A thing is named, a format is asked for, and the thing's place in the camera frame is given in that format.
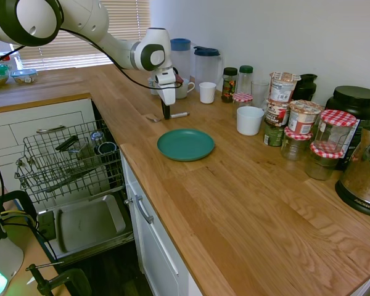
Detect blue lid food container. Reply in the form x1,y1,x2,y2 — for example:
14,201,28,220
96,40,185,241
10,68,38,85

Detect black screw clamp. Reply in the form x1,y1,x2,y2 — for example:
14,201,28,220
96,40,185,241
25,263,93,296
0,190,38,231

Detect stainless steel electric kettle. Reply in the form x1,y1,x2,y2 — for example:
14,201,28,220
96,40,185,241
335,123,370,219

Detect clear plastic container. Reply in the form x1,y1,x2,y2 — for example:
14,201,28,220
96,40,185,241
68,142,94,162

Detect white ceramic mug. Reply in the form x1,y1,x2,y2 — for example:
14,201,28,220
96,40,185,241
175,78,196,100

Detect white cabinet door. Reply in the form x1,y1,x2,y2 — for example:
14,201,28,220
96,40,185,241
125,197,186,296

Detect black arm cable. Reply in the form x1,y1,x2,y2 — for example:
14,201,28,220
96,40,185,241
0,27,186,93

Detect white robot base green light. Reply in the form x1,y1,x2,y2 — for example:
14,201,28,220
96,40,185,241
0,205,25,296

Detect curved silver drawer handle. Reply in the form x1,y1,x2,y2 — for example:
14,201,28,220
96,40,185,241
133,194,155,224

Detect black square container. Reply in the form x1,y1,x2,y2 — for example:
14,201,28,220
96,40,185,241
54,135,79,153

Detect red checked lid glass jar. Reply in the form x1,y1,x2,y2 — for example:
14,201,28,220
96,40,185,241
280,126,314,162
232,92,255,120
312,109,357,158
305,142,348,181

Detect clear bottle green cap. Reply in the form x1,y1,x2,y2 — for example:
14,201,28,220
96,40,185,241
237,65,255,95

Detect stainless dishwasher door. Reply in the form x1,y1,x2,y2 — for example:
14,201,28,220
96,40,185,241
36,192,135,263

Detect spice jar dark green lid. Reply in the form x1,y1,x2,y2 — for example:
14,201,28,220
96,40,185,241
221,67,239,104

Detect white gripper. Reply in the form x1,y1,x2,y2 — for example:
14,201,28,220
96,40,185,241
154,68,177,120

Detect white drawer front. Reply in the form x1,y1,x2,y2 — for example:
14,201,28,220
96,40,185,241
122,158,182,278

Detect grey wire dishwasher rack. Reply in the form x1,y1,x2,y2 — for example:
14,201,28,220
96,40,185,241
14,118,126,205

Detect wide white cup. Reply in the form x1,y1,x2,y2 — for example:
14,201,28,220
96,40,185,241
236,105,265,136

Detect dark green tin can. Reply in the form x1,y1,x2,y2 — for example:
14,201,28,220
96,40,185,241
262,120,286,147

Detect silver bar cabinet handle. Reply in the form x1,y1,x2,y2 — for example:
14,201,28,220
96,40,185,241
36,124,67,134

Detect red white oatmeal cup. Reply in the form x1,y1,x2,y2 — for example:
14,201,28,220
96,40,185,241
265,99,291,128
269,71,302,103
287,99,323,135

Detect clear glass jar with label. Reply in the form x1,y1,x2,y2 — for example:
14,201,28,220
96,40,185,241
89,130,105,149

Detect large black tub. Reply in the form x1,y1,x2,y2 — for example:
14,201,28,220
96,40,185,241
324,85,370,171

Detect clear glass tumbler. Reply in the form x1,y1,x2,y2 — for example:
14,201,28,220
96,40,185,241
250,80,271,109

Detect small white cup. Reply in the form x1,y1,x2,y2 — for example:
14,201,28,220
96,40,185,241
199,81,218,104

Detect white lid food container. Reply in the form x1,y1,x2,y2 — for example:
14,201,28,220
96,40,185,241
0,50,21,67

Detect teal plastic plate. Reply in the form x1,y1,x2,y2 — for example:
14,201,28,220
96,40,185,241
156,128,216,163

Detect yellow cable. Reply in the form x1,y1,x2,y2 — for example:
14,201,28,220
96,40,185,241
0,210,35,223

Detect white base cabinet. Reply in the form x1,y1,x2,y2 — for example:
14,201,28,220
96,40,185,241
0,97,97,198

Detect patterned paper cup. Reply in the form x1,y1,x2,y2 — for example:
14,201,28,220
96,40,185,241
147,76,160,96

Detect clear pitcher dark blue lid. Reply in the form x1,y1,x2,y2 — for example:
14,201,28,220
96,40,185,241
193,46,224,91

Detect clear pitcher light blue lid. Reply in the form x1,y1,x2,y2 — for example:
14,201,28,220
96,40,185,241
170,38,192,83

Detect white window blind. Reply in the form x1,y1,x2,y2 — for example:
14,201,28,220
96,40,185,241
0,0,150,73

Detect black mug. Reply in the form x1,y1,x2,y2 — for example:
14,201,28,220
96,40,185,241
97,141,118,155

